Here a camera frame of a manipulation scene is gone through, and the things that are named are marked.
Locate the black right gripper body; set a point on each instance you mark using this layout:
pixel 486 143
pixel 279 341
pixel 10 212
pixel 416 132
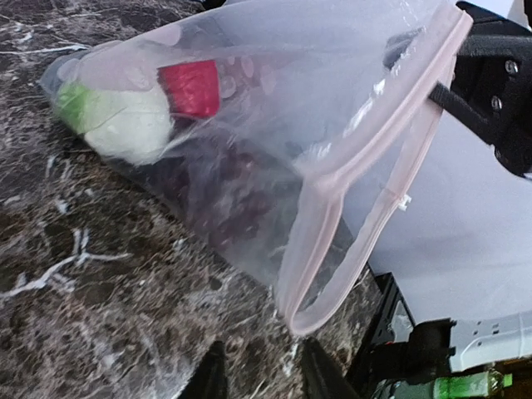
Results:
pixel 491 90

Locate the green plastic bottle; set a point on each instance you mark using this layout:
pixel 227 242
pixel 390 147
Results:
pixel 482 384

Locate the clear pink-dotted zip bag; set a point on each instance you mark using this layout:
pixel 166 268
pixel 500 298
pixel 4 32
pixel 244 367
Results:
pixel 336 91

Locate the red toy bell pepper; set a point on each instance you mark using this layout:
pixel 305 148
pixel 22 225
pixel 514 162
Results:
pixel 192 88

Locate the dark red toy grapes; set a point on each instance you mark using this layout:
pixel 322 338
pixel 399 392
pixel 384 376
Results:
pixel 224 190

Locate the black vertical frame post right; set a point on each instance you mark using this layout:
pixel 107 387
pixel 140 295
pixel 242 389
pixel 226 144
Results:
pixel 387 335

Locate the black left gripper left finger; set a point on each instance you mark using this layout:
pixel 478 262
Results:
pixel 209 380

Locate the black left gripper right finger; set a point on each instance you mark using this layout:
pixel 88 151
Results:
pixel 322 377

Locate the white green toy cauliflower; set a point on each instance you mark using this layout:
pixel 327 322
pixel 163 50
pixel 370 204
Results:
pixel 134 126

